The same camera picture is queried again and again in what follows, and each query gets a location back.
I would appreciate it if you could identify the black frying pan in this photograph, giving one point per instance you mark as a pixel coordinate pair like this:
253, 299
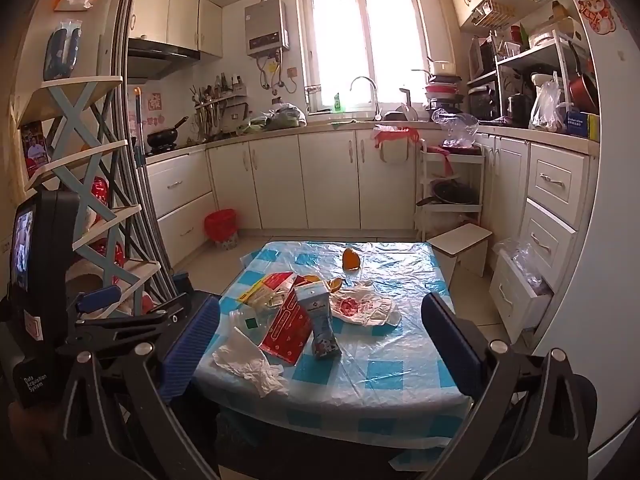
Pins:
452, 192

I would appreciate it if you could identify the red saucepan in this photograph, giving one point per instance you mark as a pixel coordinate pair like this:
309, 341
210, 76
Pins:
582, 90

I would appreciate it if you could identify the white rolling cart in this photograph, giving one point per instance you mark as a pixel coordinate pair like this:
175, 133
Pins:
465, 158

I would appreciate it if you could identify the large clear plastic bag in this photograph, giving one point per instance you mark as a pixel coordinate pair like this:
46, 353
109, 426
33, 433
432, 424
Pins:
457, 127

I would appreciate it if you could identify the open cream drawer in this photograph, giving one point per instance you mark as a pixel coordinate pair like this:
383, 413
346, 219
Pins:
515, 310

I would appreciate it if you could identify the bag of vegetables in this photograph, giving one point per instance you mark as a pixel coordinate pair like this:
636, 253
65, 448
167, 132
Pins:
282, 116

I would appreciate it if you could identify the chrome sink faucet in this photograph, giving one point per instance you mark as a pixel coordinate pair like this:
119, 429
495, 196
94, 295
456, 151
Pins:
377, 102

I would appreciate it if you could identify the large orange peel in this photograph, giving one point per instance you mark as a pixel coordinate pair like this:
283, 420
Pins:
351, 260

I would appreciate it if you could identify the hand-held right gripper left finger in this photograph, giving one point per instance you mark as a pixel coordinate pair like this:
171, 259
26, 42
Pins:
190, 350

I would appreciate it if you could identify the kitchen window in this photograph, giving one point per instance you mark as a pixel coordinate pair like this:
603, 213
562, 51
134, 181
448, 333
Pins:
365, 45

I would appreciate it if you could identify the green bottle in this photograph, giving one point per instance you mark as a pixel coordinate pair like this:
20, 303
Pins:
339, 104

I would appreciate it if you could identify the red fridge sticker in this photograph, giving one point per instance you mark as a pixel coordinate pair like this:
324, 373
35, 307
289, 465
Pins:
592, 7

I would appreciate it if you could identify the red printed bag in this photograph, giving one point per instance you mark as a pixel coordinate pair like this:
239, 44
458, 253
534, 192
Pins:
100, 192

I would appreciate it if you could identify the wall water heater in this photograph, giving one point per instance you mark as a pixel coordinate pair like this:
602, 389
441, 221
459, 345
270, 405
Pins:
265, 25

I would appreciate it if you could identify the dark blue bag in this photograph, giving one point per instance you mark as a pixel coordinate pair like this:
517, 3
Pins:
182, 282

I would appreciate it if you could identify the grey milk carton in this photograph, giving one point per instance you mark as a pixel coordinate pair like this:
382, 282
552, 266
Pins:
320, 320

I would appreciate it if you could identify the range hood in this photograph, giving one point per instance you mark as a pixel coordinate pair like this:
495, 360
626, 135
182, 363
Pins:
155, 55

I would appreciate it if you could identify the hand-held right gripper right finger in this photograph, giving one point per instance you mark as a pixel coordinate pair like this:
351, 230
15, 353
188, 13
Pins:
450, 350

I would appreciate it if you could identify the white plastic shopping bag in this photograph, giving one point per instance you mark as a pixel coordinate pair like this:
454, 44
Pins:
545, 107

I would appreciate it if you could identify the white metal kitchen rack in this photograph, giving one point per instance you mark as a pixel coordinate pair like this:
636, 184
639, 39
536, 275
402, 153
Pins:
530, 55

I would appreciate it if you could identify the clear plastic bottle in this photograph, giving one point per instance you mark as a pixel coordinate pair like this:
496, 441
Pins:
250, 322

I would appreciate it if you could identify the photo card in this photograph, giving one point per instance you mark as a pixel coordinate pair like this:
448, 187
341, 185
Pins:
34, 147

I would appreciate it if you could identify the cream base cabinets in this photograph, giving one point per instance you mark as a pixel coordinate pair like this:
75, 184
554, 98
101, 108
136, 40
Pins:
325, 180

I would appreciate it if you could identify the middle-size cream drawer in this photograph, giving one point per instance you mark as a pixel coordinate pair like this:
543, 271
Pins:
560, 240

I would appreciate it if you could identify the white red print plastic bag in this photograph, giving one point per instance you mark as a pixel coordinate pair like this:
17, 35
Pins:
360, 307

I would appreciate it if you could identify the blue white checked tablecloth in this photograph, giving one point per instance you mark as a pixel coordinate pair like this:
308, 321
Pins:
390, 375

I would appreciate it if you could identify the red cloth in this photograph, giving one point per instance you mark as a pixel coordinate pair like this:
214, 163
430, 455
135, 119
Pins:
446, 162

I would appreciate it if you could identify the yellow green box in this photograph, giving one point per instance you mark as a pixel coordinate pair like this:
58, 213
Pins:
594, 127

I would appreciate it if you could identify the red white wrapper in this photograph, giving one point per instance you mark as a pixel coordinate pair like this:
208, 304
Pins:
280, 280

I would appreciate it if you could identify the blue box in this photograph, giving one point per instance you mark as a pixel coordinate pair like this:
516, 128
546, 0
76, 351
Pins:
577, 122

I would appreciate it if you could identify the yellow snack packet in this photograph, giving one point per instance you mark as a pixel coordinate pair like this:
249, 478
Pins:
250, 294

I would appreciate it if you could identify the black pot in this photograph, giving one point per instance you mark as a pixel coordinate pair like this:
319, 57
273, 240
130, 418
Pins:
520, 110

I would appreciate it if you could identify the stack of bowls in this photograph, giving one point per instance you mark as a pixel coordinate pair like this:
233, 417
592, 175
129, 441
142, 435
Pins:
442, 90

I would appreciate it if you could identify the grey sliding door frame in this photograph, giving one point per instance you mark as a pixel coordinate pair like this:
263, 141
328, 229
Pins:
125, 110

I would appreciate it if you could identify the white hanging bin red bag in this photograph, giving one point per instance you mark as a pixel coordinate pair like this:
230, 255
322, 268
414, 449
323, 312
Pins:
395, 152

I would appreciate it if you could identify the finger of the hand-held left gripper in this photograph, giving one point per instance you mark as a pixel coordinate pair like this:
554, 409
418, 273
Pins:
125, 327
100, 300

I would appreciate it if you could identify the microwave oven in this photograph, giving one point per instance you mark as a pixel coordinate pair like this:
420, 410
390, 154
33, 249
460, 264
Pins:
480, 57

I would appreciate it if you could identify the red paper packet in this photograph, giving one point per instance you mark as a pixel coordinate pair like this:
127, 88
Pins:
287, 330

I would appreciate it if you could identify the blue tool in packet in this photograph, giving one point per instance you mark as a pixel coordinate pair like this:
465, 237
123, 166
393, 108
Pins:
60, 52

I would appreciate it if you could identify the white fridge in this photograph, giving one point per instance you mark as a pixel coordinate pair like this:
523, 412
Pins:
600, 260

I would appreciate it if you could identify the wall utensil rack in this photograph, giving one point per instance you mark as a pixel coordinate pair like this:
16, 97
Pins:
215, 105

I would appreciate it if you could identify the black toaster oven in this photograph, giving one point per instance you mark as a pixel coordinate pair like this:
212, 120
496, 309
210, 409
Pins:
482, 102

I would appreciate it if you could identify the small white stool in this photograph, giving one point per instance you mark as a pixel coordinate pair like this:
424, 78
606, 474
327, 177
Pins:
460, 240

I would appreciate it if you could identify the shallow cream drawer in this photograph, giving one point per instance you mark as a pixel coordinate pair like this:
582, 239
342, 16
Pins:
575, 195

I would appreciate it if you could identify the white tissue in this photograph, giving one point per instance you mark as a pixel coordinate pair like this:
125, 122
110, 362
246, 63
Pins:
245, 360

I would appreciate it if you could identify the red wall sticker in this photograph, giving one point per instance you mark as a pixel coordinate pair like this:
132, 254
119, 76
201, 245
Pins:
154, 101

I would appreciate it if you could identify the small orange peel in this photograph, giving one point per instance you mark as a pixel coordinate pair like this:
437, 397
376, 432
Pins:
336, 285

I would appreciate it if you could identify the red floor bin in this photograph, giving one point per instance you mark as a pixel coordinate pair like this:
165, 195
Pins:
220, 225

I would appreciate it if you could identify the black wok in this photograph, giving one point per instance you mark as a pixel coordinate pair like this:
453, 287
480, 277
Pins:
162, 137

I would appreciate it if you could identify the clear plastic bag in drawer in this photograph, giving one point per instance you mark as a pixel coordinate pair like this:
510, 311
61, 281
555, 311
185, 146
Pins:
522, 260

